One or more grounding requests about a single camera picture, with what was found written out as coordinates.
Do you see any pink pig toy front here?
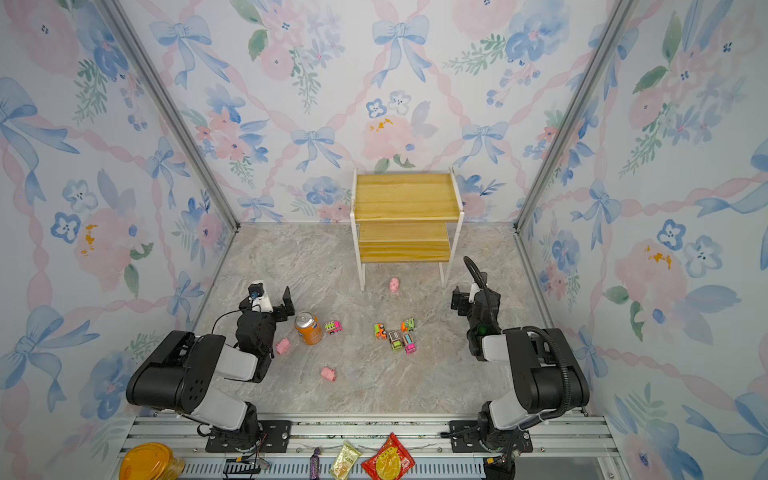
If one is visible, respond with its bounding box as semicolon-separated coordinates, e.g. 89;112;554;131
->
321;367;336;382

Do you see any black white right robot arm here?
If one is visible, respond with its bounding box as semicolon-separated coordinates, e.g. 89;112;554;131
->
445;285;590;453

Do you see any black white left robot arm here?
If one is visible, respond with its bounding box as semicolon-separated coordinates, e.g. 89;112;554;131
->
126;282;296;454

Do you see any wooden two-tier shelf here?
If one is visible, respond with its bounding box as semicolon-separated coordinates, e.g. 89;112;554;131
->
349;168;465;290

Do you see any orange soda can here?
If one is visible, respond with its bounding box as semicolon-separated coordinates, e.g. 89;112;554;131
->
294;311;324;345

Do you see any pink green toy truck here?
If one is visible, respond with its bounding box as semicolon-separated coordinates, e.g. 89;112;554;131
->
324;321;343;335

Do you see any pink toy car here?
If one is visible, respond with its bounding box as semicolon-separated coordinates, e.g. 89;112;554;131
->
403;333;416;354

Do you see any grey green toy truck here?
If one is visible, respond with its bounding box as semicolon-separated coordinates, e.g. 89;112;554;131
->
387;330;404;352

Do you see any yellow green snack packet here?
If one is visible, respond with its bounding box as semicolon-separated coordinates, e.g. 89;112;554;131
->
330;442;361;480

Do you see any purple small bottle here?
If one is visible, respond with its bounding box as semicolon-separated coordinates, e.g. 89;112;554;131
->
309;447;322;480

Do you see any red snack packet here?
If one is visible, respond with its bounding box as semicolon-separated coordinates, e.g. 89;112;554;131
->
362;433;416;480

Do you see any yellow lidded container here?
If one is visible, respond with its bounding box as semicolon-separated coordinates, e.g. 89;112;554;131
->
119;443;185;480

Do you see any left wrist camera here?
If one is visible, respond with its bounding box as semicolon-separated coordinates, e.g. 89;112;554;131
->
247;282;273;313

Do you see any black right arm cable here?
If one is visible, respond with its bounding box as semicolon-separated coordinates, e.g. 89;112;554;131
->
462;256;574;421

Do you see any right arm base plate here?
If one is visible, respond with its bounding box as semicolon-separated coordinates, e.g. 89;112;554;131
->
441;420;533;456

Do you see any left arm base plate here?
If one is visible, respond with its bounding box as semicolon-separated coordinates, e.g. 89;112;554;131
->
205;420;293;454

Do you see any aluminium front rail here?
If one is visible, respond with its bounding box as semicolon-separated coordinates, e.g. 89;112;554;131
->
120;410;629;479

